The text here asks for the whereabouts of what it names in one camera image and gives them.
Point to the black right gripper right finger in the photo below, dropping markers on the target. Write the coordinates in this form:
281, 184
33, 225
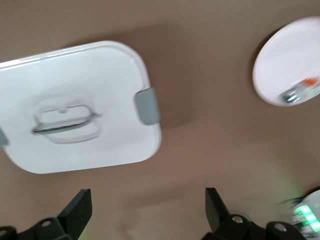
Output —
220, 220

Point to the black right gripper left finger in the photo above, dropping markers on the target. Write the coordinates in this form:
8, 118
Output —
72, 215

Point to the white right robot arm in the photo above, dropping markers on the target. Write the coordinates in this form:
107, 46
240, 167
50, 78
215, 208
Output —
307, 215

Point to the grey box latch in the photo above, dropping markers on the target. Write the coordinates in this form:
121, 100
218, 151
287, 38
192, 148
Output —
147, 106
3, 137

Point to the white lidded storage box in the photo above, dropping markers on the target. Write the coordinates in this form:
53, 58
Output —
75, 80

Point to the pink round plate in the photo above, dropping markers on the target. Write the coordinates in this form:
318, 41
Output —
277, 57

